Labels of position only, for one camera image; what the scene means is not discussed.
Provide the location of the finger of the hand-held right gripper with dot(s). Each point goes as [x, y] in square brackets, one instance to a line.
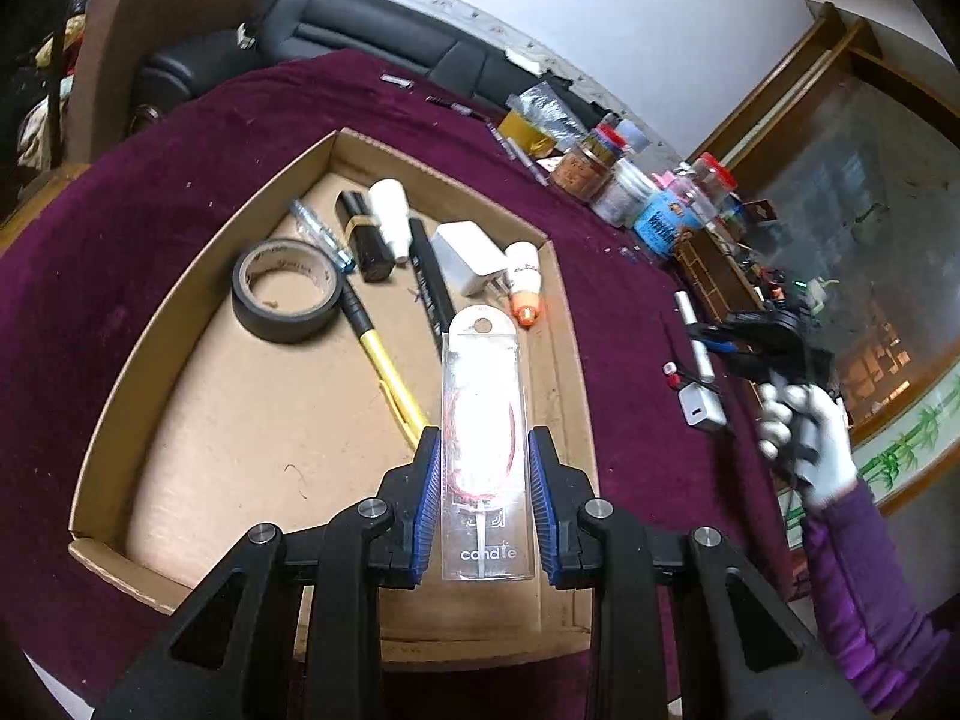
[709, 334]

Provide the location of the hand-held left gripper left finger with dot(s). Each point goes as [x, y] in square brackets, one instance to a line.
[427, 502]

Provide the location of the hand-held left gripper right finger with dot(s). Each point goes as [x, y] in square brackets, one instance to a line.
[540, 502]

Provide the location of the white stick tube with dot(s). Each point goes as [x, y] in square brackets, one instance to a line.
[686, 311]

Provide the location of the clear candle package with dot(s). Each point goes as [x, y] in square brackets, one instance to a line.
[487, 405]

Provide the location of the yellow pen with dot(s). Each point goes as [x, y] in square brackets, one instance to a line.
[375, 345]

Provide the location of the white glue bottle orange cap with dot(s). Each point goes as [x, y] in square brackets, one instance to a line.
[523, 270]

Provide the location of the shallow cardboard box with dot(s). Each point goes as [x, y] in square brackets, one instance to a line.
[225, 405]

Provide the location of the white plug charger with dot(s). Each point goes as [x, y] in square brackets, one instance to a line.
[465, 251]

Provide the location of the black tape roll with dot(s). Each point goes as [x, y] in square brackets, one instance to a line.
[247, 307]

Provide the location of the black lipstick tube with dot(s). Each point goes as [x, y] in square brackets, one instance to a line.
[367, 240]

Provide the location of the clear pen blue tip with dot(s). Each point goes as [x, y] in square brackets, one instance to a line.
[322, 236]

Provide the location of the white plastic dropper bottle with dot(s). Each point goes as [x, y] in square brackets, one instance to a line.
[390, 210]

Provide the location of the person's right forearm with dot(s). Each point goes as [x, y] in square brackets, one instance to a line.
[862, 600]

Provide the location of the person's right hand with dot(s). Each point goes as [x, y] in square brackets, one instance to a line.
[825, 435]

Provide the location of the small red white cap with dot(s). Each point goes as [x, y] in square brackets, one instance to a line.
[671, 373]

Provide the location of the flat white charger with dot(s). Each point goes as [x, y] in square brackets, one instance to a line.
[701, 405]

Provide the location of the blue label jar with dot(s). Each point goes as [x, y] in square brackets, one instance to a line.
[664, 225]

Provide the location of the clear jar red lid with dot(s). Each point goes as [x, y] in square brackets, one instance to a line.
[712, 180]

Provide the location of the wooden cabinet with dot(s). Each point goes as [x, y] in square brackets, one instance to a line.
[862, 202]

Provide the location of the white tub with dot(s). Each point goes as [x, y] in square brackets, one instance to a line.
[619, 195]

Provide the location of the silver foil bag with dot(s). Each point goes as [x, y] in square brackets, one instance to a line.
[540, 105]

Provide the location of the maroon velvet tablecloth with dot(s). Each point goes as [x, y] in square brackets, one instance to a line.
[150, 187]

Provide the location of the black leather sofa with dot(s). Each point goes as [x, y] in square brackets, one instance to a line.
[375, 22]

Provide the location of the brown chair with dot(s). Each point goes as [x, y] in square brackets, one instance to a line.
[97, 52]

